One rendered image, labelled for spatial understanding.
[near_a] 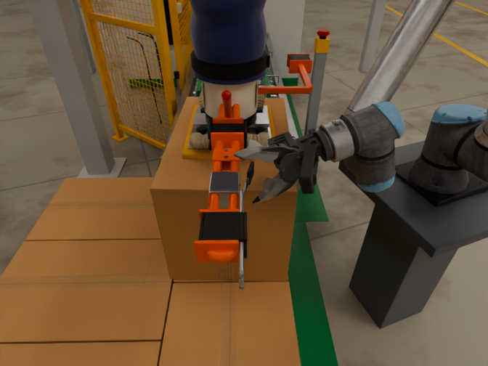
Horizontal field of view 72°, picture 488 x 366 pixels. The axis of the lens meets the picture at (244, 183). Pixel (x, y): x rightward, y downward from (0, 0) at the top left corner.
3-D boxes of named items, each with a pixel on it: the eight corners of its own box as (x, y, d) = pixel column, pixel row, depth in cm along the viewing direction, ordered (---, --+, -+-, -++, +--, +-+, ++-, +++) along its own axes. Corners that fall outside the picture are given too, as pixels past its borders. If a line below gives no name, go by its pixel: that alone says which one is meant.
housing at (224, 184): (210, 187, 75) (209, 171, 73) (241, 186, 75) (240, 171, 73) (208, 208, 70) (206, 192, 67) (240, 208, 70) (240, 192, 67)
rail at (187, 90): (202, 51, 359) (200, 33, 347) (207, 51, 359) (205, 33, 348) (165, 187, 177) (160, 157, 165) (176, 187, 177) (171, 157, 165)
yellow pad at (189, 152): (194, 109, 129) (193, 96, 126) (220, 109, 129) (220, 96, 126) (182, 159, 102) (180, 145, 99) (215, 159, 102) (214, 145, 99)
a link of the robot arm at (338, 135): (355, 163, 75) (352, 128, 68) (335, 171, 75) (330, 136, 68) (337, 142, 82) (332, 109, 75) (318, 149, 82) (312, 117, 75)
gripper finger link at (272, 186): (256, 194, 84) (280, 168, 81) (263, 210, 80) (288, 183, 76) (247, 190, 82) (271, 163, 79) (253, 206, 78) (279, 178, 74)
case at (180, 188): (195, 174, 162) (186, 96, 138) (278, 176, 161) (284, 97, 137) (169, 279, 115) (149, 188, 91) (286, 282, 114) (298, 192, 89)
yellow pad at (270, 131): (244, 109, 129) (244, 96, 126) (270, 109, 129) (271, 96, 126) (245, 159, 102) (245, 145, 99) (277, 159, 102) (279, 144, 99)
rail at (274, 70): (263, 51, 360) (263, 33, 348) (268, 51, 360) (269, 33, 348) (290, 186, 178) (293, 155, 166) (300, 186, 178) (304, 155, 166)
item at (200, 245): (201, 227, 65) (199, 208, 62) (239, 227, 65) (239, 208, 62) (196, 262, 58) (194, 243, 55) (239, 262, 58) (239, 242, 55)
